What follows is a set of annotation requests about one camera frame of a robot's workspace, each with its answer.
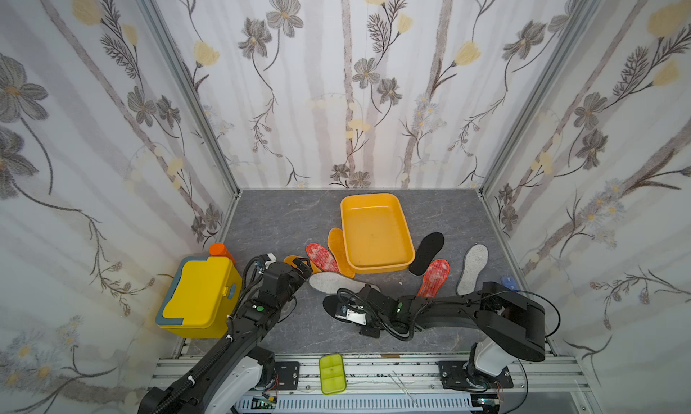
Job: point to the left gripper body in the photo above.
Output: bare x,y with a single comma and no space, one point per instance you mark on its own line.
294,283

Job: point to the grey felt insole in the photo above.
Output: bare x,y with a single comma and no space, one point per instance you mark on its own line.
475,260
329,283

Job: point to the black insole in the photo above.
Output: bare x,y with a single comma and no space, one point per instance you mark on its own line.
334,308
428,248

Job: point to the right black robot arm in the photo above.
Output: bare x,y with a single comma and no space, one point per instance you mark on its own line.
532,318

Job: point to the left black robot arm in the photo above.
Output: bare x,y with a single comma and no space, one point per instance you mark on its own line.
236,363

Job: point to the yellow plastic storage box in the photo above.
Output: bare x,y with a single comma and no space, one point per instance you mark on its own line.
376,234

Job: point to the yellow lidded lunch box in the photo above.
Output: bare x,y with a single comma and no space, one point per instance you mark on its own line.
203,294

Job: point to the wide yellow fuzzy insole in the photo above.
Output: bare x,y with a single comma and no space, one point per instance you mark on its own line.
295,261

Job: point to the red white patterned insole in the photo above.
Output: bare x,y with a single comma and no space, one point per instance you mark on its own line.
321,259

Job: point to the red insole right side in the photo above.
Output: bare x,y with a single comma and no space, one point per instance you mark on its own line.
434,278

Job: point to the narrow yellow fuzzy insole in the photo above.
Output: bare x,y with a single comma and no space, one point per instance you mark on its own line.
337,248

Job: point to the orange cylinder bottle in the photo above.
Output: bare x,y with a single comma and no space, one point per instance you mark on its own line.
220,250

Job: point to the blue pill organizer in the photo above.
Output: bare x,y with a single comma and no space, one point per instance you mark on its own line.
509,283

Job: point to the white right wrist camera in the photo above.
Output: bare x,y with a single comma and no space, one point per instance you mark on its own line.
355,316

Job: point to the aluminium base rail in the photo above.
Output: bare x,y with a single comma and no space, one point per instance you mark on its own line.
411,383

